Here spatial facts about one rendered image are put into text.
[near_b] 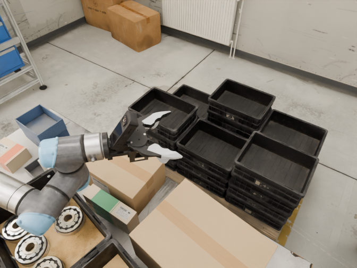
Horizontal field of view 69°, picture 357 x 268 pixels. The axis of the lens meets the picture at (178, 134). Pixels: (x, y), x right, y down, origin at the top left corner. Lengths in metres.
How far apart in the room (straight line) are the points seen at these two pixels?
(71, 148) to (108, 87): 2.39
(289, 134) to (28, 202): 1.73
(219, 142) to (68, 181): 1.30
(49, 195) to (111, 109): 2.07
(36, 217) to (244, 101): 1.66
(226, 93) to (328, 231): 1.21
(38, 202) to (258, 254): 0.67
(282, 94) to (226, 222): 2.26
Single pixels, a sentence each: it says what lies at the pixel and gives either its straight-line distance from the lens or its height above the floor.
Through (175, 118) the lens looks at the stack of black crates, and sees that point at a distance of 1.86.
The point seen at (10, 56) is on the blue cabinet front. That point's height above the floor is 0.47.
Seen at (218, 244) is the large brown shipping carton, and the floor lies 0.90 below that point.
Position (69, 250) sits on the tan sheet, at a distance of 1.07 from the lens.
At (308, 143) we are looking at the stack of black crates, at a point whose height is 0.38.
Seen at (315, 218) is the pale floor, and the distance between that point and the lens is 2.19.
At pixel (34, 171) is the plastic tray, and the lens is 1.49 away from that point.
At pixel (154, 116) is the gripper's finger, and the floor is 1.28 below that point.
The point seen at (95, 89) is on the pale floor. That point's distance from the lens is 3.06.
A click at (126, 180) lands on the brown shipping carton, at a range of 1.11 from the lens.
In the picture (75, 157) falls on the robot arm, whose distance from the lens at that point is 0.70.
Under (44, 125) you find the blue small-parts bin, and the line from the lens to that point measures 1.59.
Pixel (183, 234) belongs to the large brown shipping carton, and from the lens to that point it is 0.95.
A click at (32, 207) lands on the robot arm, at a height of 1.19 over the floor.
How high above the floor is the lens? 1.78
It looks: 47 degrees down
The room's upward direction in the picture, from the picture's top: straight up
